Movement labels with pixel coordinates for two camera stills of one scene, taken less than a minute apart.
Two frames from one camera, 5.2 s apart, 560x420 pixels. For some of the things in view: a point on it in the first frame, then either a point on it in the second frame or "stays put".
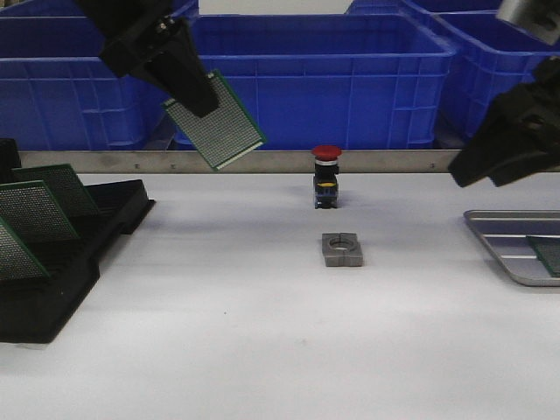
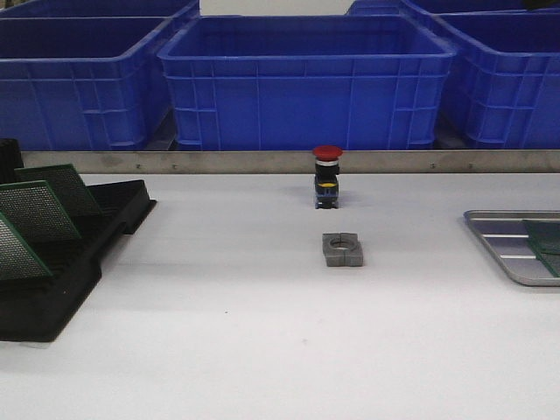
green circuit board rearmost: [548, 252] stays put
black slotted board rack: [33, 310] stays put
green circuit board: [224, 134] -> [543, 236]
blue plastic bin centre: [334, 81] stays put
